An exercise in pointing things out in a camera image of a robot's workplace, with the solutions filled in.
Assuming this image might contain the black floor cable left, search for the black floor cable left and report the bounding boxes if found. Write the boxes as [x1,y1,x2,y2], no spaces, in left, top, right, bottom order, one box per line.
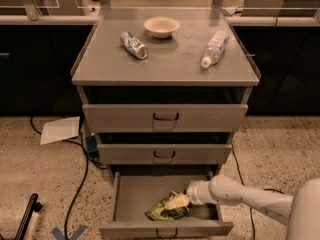
[29,115,108,240]

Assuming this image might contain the crushed silver soda can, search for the crushed silver soda can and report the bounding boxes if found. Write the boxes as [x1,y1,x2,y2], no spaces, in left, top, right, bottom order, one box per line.
[120,31,148,60]

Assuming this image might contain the grey middle drawer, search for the grey middle drawer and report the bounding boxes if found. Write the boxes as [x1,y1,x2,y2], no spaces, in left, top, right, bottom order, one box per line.
[97,144,231,165]

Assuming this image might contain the white paper sheet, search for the white paper sheet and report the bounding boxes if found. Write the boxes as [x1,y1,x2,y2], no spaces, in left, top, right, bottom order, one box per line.
[40,116,80,145]

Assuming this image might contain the black floor cable right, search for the black floor cable right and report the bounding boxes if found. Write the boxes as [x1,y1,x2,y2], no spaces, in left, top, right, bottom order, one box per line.
[230,142,286,240]

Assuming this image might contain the grey top drawer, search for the grey top drawer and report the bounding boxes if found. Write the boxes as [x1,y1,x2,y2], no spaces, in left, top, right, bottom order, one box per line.
[83,104,248,133]

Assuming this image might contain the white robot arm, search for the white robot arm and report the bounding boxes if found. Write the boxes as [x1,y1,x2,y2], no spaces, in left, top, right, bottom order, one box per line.
[165,175,320,240]

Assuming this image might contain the grey bottom drawer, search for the grey bottom drawer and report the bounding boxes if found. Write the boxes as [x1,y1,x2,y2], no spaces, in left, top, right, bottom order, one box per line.
[100,166,233,240]

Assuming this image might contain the blue power adapter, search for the blue power adapter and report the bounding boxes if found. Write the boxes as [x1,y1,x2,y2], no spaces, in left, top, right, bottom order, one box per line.
[86,136,97,154]

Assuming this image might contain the black floor cable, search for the black floor cable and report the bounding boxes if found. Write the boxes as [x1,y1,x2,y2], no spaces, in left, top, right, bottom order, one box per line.
[29,115,108,240]
[230,142,286,240]

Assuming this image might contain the black stand leg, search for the black stand leg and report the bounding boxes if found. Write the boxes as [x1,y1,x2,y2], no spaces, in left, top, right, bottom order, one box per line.
[14,193,43,240]

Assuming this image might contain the dark background counter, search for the dark background counter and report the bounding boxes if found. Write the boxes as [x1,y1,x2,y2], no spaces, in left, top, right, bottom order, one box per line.
[0,24,320,115]

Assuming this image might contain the grey drawer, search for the grey drawer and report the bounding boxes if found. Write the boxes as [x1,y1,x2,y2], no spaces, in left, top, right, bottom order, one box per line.
[97,144,231,165]
[100,166,233,240]
[83,104,248,133]

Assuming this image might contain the green jalapeno chip bag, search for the green jalapeno chip bag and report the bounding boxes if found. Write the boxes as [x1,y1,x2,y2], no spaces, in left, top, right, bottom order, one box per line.
[145,190,189,221]

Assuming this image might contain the grey drawer cabinet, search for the grey drawer cabinet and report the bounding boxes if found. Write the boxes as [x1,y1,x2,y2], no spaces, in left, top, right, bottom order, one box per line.
[72,8,259,175]

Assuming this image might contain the blue tape cross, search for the blue tape cross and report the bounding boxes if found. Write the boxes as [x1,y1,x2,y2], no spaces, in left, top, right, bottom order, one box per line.
[51,224,89,240]

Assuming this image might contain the white ceramic bowl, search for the white ceramic bowl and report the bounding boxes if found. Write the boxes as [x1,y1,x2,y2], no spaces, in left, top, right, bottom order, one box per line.
[144,17,180,39]

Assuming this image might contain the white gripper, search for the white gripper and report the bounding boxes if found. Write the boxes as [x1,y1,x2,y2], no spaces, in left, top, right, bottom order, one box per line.
[165,181,212,210]

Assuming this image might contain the clear plastic water bottle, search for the clear plastic water bottle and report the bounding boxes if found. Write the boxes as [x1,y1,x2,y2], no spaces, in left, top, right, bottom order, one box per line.
[201,31,229,69]

